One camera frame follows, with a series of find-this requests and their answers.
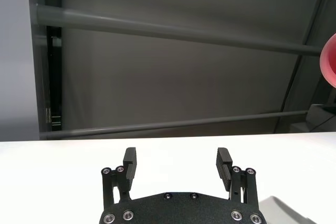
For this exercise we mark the pink plastic cup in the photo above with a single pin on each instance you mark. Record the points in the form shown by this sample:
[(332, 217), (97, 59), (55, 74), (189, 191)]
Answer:
[(329, 61)]

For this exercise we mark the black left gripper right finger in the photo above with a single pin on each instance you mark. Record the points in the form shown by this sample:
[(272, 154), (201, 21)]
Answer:
[(223, 171)]

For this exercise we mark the black vertical frame post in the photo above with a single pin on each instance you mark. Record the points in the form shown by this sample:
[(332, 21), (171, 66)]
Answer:
[(53, 77)]

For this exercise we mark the thick grey railing bar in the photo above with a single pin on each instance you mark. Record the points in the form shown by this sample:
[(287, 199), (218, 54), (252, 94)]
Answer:
[(157, 28)]

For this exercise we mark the thin grey railing bar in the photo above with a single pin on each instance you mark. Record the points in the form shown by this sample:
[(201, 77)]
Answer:
[(157, 126)]

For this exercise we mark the dark grey box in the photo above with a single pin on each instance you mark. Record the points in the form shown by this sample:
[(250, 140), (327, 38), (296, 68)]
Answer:
[(321, 121)]

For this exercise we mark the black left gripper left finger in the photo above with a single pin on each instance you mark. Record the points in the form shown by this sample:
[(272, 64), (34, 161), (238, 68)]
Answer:
[(130, 171)]

